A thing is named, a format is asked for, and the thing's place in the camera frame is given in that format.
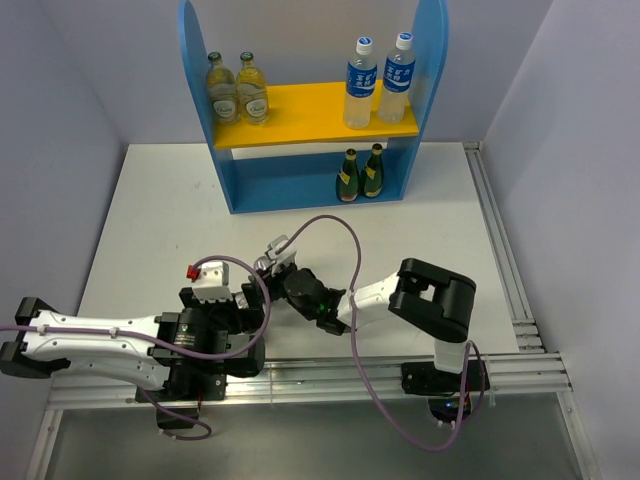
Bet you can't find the black gold can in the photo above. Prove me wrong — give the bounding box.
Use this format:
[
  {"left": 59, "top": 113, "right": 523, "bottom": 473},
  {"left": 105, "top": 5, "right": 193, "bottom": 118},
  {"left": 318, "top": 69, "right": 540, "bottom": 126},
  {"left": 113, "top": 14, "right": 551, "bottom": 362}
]
[
  {"left": 234, "top": 292, "right": 250, "bottom": 310},
  {"left": 254, "top": 255, "right": 273, "bottom": 281}
]

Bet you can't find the green glass bottle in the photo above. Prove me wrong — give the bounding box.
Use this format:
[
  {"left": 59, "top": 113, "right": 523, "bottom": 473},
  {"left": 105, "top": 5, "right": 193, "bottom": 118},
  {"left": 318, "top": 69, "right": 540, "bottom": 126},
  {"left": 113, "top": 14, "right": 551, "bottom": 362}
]
[
  {"left": 361, "top": 143, "right": 384, "bottom": 198},
  {"left": 335, "top": 148, "right": 360, "bottom": 203}
]

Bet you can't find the Pocari water bottle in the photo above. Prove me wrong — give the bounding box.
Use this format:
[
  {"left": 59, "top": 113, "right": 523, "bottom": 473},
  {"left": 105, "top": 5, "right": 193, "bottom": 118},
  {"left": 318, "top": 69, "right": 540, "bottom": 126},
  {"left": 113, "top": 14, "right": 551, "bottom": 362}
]
[
  {"left": 377, "top": 32, "right": 416, "bottom": 124},
  {"left": 343, "top": 36, "right": 377, "bottom": 129}
]

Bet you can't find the black gold can front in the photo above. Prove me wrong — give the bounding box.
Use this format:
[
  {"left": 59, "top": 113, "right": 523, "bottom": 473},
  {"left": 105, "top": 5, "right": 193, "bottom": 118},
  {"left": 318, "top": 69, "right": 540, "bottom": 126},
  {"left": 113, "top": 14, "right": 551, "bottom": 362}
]
[{"left": 234, "top": 292, "right": 250, "bottom": 310}]

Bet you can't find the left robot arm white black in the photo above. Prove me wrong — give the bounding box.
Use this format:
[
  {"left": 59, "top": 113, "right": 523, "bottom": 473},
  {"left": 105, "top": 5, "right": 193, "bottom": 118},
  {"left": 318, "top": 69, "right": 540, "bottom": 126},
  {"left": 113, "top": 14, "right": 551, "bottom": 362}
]
[{"left": 1, "top": 283, "right": 265, "bottom": 401}]

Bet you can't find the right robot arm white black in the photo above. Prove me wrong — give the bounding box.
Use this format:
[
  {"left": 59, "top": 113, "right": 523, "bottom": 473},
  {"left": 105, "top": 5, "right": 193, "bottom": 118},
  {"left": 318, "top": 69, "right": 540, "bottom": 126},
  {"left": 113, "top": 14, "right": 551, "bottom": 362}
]
[{"left": 269, "top": 258, "right": 477, "bottom": 390}]

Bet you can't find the blue shelf with yellow board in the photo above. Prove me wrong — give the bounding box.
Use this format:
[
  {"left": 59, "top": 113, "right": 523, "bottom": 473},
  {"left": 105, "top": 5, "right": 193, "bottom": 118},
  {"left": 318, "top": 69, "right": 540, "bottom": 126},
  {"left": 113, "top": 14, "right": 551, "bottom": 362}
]
[{"left": 178, "top": 1, "right": 449, "bottom": 214}]

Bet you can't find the right yellow soda water bottle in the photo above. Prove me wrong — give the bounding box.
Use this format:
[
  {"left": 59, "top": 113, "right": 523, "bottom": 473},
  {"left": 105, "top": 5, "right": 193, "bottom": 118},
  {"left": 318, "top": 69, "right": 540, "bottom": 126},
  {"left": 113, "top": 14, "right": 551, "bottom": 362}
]
[{"left": 236, "top": 51, "right": 269, "bottom": 125}]

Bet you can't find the yellow soda water bottle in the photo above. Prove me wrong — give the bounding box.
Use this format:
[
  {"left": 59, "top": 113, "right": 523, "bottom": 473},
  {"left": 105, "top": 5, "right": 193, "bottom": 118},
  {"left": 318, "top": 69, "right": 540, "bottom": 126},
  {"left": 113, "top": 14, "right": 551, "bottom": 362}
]
[
  {"left": 206, "top": 51, "right": 240, "bottom": 124},
  {"left": 236, "top": 51, "right": 269, "bottom": 125}
]

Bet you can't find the left yellow soda water bottle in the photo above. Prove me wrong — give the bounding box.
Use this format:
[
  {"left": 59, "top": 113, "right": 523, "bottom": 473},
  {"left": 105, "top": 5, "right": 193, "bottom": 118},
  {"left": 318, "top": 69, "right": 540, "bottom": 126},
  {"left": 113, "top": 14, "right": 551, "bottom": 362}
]
[{"left": 206, "top": 51, "right": 240, "bottom": 124}]

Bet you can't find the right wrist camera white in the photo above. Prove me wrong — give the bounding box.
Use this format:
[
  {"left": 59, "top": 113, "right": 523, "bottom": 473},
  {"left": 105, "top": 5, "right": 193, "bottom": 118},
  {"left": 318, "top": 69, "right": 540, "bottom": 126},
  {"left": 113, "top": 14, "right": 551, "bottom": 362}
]
[{"left": 265, "top": 235, "right": 297, "bottom": 275}]

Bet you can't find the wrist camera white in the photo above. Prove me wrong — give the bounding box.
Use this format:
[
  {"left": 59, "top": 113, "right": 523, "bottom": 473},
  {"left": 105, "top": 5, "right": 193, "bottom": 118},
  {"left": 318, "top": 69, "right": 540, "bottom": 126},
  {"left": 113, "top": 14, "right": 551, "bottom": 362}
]
[
  {"left": 186, "top": 261, "right": 233, "bottom": 303},
  {"left": 265, "top": 235, "right": 297, "bottom": 275}
]

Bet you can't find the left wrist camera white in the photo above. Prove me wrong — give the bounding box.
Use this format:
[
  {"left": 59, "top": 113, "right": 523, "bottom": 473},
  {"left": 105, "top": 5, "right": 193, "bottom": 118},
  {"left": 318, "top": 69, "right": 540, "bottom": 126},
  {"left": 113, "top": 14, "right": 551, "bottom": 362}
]
[{"left": 186, "top": 261, "right": 233, "bottom": 303}]

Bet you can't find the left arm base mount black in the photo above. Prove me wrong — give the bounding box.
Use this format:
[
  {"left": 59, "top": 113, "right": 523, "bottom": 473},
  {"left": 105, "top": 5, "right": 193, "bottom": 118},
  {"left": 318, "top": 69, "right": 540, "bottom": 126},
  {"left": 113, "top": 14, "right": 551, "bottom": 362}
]
[{"left": 147, "top": 373, "right": 227, "bottom": 431}]

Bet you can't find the aluminium rail frame front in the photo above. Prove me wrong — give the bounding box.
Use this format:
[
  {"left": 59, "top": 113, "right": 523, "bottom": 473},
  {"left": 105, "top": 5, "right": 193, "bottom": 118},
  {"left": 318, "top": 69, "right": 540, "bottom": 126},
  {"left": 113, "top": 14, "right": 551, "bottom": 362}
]
[{"left": 45, "top": 353, "right": 572, "bottom": 411}]

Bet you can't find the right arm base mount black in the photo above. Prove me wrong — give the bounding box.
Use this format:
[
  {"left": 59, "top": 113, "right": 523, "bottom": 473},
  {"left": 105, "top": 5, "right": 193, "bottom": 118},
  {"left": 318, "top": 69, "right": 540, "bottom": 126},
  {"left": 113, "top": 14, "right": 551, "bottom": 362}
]
[{"left": 401, "top": 359, "right": 491, "bottom": 428}]

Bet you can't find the aluminium rail right side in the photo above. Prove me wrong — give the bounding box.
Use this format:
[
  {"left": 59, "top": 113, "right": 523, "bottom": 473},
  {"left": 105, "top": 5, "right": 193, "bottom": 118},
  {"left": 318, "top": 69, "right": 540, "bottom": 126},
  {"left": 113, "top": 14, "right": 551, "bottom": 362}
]
[{"left": 463, "top": 142, "right": 602, "bottom": 479}]

